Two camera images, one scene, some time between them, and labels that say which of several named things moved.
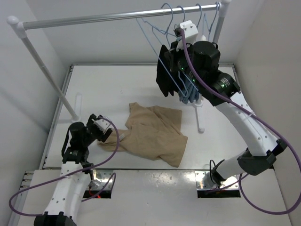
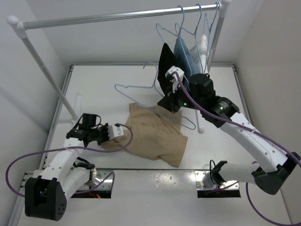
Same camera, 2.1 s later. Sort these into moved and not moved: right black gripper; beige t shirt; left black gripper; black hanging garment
Moved: right black gripper
Not moved: black hanging garment; left black gripper; beige t shirt
